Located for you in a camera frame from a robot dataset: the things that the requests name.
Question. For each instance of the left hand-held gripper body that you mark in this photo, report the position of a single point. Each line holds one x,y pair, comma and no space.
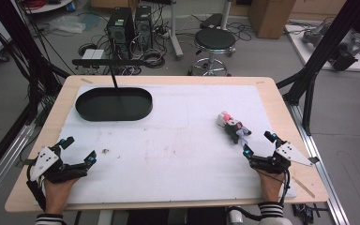
51,170

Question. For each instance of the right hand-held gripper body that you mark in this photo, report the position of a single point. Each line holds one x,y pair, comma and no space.
267,164

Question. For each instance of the black plush toy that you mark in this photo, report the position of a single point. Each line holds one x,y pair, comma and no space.
232,129

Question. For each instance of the white and pink plush toy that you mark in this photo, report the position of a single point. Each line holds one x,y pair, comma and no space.
224,119

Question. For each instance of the person's right hand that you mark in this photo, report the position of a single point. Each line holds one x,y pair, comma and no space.
270,187

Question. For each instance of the person's left hand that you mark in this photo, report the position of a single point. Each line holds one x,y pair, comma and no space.
57,193

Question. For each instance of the thin wooden stick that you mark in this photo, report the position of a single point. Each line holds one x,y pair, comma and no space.
303,187

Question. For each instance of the black oval tray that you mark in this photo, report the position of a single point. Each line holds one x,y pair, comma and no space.
114,104

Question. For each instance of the black parts on floor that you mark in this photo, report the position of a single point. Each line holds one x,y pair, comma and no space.
304,211

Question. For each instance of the white foam mat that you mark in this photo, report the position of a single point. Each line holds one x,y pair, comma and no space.
175,156

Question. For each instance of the white floor board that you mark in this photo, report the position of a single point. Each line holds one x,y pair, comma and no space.
306,56

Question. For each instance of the black T-shaped stand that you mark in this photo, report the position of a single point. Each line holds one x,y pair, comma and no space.
107,62

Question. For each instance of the black device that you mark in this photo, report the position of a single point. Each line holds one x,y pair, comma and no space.
345,54

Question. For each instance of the black round stool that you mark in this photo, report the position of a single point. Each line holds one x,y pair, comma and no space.
215,40

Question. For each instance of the grey robot part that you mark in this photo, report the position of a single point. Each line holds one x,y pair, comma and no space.
317,33

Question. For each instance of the clear plastic bag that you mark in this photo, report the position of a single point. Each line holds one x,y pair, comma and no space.
67,24

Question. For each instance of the cardboard box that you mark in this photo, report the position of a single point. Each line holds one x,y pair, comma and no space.
270,17

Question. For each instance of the large black computer tower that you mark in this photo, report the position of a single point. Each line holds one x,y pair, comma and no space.
120,31

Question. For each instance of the black flat bag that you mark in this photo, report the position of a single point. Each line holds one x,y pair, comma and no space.
212,21

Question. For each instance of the slim black computer tower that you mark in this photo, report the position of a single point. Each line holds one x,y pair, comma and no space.
143,26

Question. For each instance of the white table leg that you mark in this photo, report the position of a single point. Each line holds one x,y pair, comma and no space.
175,31

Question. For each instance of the aluminium rail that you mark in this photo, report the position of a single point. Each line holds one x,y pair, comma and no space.
6,156
322,175

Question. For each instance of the black metal frame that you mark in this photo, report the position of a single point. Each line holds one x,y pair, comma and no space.
322,50
28,56

